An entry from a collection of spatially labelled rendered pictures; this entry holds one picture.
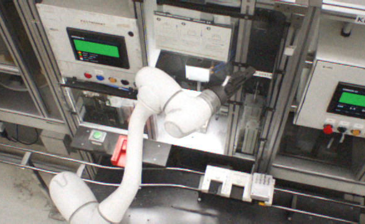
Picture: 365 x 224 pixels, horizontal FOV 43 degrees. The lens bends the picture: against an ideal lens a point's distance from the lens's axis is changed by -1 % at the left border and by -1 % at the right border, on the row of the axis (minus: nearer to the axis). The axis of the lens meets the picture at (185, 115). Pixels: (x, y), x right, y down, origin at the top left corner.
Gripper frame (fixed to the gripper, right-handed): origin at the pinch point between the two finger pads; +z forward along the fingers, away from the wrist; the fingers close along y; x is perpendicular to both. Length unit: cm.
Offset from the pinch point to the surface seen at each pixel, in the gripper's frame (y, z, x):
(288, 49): 10.0, 12.1, -7.5
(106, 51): -11, -23, 54
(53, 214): -178, -42, 99
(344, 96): -6.3, 24.9, -30.6
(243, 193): -86, 12, -9
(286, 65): 1.2, 14.4, -8.0
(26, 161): -100, -53, 94
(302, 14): 28.3, 9.5, -9.6
